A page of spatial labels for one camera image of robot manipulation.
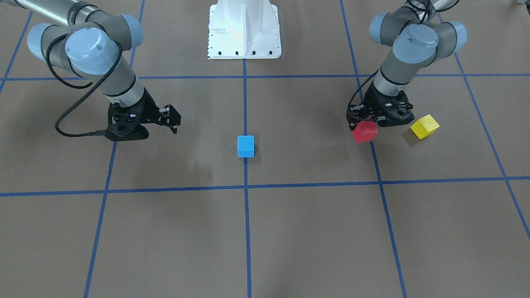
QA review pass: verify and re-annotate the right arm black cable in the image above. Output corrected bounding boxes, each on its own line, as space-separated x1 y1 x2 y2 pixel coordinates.
46 34 124 137

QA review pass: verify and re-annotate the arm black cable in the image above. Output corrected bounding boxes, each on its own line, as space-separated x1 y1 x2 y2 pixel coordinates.
46 34 124 137
349 68 381 109

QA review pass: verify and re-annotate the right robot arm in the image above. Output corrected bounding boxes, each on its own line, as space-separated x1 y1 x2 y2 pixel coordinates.
6 0 181 142

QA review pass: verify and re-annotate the white camera stand base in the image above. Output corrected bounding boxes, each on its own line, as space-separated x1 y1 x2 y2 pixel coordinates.
207 0 282 59

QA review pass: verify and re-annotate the blue wooden block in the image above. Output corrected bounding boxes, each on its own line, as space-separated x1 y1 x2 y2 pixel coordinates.
237 135 255 158

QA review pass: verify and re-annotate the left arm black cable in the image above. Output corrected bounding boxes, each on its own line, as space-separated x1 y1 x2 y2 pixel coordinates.
349 68 381 109

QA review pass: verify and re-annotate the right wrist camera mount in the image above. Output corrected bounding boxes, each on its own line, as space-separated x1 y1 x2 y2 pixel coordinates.
104 114 149 142

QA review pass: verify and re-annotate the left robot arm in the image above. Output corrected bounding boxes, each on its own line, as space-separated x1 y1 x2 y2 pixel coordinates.
346 0 467 132

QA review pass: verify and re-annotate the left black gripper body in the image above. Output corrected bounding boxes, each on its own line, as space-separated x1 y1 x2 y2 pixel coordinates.
364 82 410 121

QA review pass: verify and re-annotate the red wooden block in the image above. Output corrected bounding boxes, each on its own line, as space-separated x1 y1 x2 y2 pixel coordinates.
352 121 378 143

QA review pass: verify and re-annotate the yellow wooden block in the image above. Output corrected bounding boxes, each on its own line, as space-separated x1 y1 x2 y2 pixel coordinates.
411 114 440 139

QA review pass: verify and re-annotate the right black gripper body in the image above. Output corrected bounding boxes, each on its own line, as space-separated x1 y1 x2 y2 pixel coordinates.
108 89 163 126

